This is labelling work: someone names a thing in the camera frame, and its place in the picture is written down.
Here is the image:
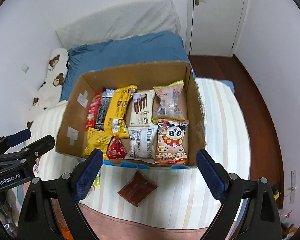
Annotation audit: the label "yellow foil snack bag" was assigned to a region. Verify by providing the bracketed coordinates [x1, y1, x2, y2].
[82, 127, 113, 160]

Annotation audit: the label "red rectangular snack pack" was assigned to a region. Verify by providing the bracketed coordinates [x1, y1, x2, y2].
[85, 90, 103, 131]

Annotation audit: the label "red triangular snack packet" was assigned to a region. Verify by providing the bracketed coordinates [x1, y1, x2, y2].
[107, 135, 127, 159]

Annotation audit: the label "yellow wafer bar pack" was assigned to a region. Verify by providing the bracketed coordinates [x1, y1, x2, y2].
[104, 85, 138, 139]

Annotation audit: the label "black striped snack bar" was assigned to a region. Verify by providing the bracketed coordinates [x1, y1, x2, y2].
[94, 88, 116, 131]

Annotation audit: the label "orange panda snack bag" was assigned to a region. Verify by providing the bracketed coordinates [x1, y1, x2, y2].
[154, 119, 189, 165]

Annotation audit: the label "brown square snack packet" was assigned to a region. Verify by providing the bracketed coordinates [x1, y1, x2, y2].
[118, 170, 158, 207]

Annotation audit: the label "silver white snack bag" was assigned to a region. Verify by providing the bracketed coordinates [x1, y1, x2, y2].
[128, 125, 158, 159]

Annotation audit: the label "white Franzzi cookie pack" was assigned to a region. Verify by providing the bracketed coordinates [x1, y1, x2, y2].
[129, 89, 155, 126]

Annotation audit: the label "pale yellow egg cake bag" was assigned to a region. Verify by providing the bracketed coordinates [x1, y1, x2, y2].
[153, 80, 185, 122]

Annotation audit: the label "small orange snack packet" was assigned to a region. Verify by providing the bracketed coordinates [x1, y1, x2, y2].
[57, 219, 74, 240]

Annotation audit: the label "colourful candy balls bag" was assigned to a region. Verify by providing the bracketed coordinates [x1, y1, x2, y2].
[76, 166, 101, 189]

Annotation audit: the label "white power strip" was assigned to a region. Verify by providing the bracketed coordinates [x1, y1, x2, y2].
[289, 170, 296, 204]

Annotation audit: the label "bear print pillow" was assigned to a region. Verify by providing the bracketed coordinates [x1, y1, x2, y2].
[26, 48, 69, 129]

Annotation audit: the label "striped pink blanket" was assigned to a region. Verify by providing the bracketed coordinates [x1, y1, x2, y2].
[14, 77, 252, 240]

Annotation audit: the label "cardboard milk box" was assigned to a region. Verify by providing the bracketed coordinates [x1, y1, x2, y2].
[55, 61, 206, 167]

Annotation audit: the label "grey padded headboard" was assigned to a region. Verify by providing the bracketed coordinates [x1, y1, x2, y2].
[56, 0, 181, 49]

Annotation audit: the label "white door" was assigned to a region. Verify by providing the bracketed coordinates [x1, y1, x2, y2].
[185, 0, 248, 57]

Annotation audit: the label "white wall socket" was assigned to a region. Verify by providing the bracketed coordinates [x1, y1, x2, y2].
[21, 63, 29, 74]

